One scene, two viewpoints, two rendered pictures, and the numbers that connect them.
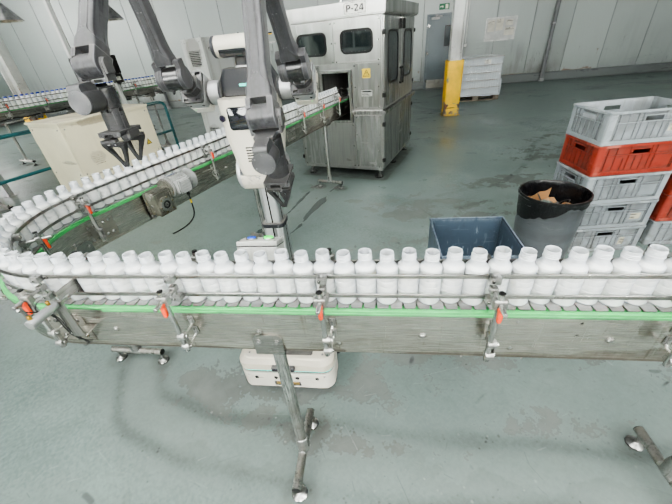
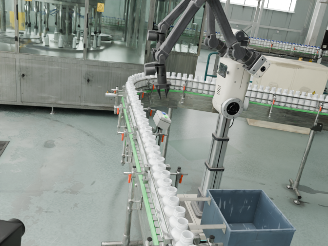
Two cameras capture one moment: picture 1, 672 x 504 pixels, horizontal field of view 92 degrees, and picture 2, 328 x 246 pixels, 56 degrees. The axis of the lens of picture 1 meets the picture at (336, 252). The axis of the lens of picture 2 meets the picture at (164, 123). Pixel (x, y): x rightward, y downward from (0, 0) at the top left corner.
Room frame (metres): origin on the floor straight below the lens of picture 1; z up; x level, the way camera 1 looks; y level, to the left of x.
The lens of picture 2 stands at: (0.20, -1.55, 1.78)
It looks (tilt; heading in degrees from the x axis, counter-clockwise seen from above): 20 degrees down; 67
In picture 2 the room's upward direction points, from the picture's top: 8 degrees clockwise
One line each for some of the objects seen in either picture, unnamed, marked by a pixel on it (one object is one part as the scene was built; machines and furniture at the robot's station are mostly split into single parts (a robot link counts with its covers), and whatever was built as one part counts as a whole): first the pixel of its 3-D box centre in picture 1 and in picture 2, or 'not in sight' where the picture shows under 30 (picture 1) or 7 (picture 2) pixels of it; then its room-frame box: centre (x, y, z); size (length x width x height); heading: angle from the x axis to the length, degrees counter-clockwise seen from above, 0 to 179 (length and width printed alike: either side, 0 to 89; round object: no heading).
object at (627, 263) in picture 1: (620, 276); (171, 218); (0.63, -0.72, 1.08); 0.06 x 0.06 x 0.17
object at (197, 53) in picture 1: (221, 96); not in sight; (6.86, 1.87, 0.96); 0.82 x 0.50 x 1.91; 153
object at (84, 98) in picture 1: (90, 86); (156, 32); (0.95, 0.58, 1.60); 0.12 x 0.09 x 0.12; 172
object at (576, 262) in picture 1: (570, 276); (164, 198); (0.65, -0.60, 1.08); 0.06 x 0.06 x 0.17
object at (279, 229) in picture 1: (281, 252); (215, 159); (1.45, 0.29, 0.74); 0.11 x 0.11 x 0.40; 81
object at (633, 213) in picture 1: (596, 204); not in sight; (2.37, -2.19, 0.33); 0.61 x 0.41 x 0.22; 87
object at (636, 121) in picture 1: (628, 120); not in sight; (2.37, -2.19, 1.00); 0.61 x 0.41 x 0.22; 88
